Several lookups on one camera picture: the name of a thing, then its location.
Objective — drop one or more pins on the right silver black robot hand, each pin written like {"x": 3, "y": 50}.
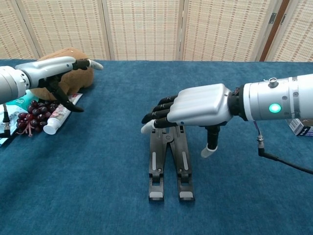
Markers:
{"x": 200, "y": 105}

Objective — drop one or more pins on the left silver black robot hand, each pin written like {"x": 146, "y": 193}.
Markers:
{"x": 44, "y": 69}

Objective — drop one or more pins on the black folding laptop stand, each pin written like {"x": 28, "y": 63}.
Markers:
{"x": 171, "y": 151}

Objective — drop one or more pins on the brown capybara plush toy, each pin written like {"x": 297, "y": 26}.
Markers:
{"x": 80, "y": 80}

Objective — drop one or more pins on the teal wet wipes pack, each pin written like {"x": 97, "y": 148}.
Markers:
{"x": 22, "y": 101}

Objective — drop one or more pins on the red grape bunch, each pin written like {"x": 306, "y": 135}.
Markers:
{"x": 36, "y": 115}

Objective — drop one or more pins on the floral toothpaste tube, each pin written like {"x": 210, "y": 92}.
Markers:
{"x": 56, "y": 117}

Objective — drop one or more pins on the white wet wipes pack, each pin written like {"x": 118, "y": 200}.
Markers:
{"x": 13, "y": 120}

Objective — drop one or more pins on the bamboo folding screen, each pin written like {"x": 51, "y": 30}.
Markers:
{"x": 144, "y": 29}

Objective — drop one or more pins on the small black carton box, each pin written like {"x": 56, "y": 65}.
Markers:
{"x": 303, "y": 128}

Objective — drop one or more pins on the black metal screen hinge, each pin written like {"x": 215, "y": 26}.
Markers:
{"x": 283, "y": 19}
{"x": 272, "y": 18}

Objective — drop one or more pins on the blue felt table cover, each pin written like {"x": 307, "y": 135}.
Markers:
{"x": 73, "y": 183}

